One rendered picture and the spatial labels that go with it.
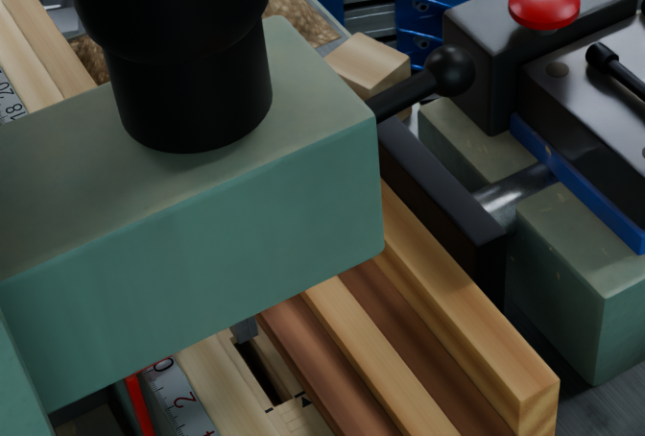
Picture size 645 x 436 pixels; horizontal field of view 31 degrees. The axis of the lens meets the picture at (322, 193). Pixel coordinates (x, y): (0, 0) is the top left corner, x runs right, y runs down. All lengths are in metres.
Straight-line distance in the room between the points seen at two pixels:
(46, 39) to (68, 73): 0.03
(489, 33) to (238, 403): 0.19
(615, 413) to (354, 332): 0.12
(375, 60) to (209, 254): 0.25
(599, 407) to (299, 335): 0.13
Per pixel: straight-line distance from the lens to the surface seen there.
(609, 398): 0.52
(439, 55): 0.44
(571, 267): 0.49
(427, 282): 0.46
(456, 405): 0.45
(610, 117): 0.49
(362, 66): 0.61
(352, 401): 0.46
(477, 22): 0.52
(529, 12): 0.51
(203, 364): 0.48
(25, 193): 0.39
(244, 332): 0.48
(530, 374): 0.44
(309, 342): 0.48
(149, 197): 0.37
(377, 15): 1.13
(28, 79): 0.63
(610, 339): 0.50
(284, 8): 0.69
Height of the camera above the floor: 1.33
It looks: 45 degrees down
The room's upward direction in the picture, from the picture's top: 7 degrees counter-clockwise
